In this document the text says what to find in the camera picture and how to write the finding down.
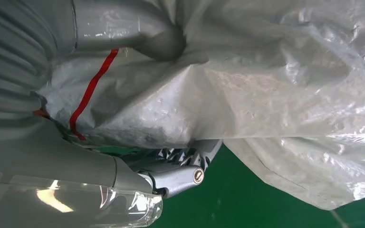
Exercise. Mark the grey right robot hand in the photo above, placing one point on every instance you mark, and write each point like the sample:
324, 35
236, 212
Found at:
59, 163

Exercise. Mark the green conveyor belt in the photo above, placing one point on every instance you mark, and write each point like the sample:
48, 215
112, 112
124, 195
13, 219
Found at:
233, 195

